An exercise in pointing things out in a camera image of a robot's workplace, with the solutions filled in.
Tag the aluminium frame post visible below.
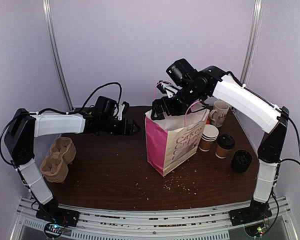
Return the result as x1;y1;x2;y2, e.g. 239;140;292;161
240;0;263;84
42;0;74;110

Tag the stack of pulp cup carriers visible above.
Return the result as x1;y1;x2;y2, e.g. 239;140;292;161
40;137;77;184

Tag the single brown paper cup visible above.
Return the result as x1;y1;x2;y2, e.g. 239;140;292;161
215;139;235;159

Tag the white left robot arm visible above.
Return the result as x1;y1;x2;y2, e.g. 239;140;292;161
0;96;141;222

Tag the stack of black cup lids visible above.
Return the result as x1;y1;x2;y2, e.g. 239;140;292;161
231;150;252;173

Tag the white ceramic mug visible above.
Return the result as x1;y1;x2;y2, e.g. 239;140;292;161
209;100;230;128

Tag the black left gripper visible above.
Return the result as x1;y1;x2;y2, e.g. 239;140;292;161
100;115;141;136

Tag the stack of brown paper cups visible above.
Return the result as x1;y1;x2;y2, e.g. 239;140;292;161
198;124;219;152

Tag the white pink paper bag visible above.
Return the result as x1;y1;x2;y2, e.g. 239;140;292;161
145;101;210;177

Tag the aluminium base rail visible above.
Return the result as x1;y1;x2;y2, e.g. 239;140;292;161
10;197;299;240

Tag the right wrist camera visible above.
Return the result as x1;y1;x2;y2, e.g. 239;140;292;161
156;80;180;98

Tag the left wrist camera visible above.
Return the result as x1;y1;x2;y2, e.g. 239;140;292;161
116;101;130;121

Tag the aluminium frame post left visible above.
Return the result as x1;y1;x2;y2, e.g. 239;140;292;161
42;0;74;110

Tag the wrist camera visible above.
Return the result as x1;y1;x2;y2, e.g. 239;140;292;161
116;101;130;121
156;80;180;98

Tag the black cup lid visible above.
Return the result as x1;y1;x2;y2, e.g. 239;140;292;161
217;134;236;150

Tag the aluminium frame post right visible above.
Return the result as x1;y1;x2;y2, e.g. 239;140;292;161
240;0;263;84

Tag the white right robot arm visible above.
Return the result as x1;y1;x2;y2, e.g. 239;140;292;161
150;58;289;221

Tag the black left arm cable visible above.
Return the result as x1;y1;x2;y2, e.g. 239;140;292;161
0;81;123;166

